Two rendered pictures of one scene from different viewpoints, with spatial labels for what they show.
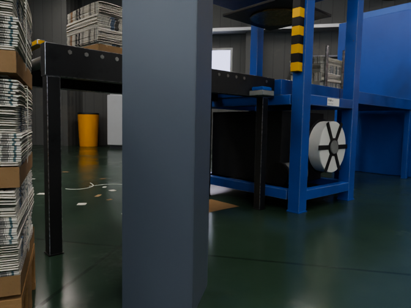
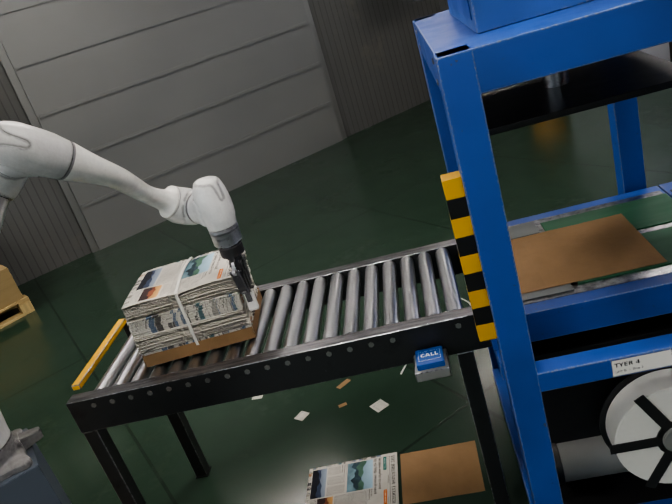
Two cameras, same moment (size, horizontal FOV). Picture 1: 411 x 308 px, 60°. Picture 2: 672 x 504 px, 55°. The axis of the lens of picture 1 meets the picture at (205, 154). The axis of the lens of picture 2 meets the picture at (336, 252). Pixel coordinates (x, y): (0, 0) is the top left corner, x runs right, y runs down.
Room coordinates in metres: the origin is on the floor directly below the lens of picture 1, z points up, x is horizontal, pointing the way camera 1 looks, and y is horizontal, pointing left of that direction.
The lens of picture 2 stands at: (0.94, -1.45, 1.77)
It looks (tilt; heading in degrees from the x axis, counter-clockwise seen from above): 22 degrees down; 52
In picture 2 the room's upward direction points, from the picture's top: 18 degrees counter-clockwise
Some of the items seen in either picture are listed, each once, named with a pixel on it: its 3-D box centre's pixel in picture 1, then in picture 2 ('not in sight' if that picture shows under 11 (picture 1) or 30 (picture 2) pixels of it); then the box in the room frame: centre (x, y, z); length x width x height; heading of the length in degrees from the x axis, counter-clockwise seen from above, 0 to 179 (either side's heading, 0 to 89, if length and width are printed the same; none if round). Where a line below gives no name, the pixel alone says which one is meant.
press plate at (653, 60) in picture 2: (276, 16); (557, 89); (2.65, -0.49, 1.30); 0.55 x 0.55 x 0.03; 42
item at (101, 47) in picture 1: (97, 55); (175, 333); (1.72, 0.52, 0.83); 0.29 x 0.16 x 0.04; 47
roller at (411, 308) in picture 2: not in sight; (409, 291); (2.28, -0.07, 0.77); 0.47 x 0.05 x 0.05; 42
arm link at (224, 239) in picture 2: not in sight; (226, 235); (1.87, 0.21, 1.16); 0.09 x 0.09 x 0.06
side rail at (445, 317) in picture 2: (186, 77); (270, 372); (1.78, 0.10, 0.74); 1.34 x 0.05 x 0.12; 132
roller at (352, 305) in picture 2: not in sight; (352, 304); (2.15, 0.07, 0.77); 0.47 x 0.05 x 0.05; 42
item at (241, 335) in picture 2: not in sight; (235, 317); (1.88, 0.37, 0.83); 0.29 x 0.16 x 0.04; 47
